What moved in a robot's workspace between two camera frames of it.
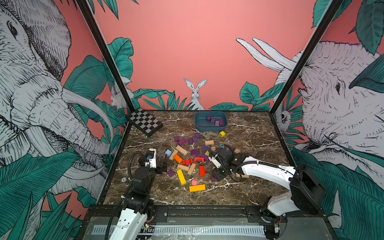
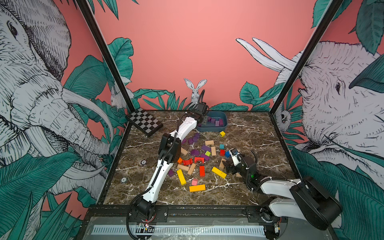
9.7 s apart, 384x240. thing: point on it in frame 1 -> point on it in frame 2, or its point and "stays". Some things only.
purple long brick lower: x=205 y=156 stays
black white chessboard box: x=146 y=122 stays
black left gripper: x=159 y=169 -> x=205 y=119
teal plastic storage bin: x=211 y=121 stays
